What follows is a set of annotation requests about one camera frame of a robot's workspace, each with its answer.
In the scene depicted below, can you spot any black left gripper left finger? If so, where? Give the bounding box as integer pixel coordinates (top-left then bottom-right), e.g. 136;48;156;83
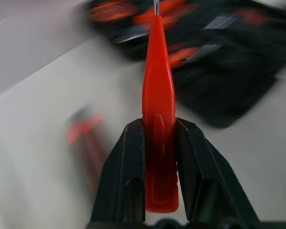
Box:
90;118;146;224

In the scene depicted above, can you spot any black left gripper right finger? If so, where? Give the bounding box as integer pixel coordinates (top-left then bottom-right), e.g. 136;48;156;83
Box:
175;118;260;224

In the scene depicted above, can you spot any orange tool handle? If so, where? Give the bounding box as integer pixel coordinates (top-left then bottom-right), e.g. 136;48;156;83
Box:
141;0;180;213

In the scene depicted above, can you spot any black tool case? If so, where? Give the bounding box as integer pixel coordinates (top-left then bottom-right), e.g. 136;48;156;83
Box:
84;0;286;129

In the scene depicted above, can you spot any red and black utility knife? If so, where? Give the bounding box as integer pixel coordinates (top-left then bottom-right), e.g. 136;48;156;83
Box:
64;107;112;191

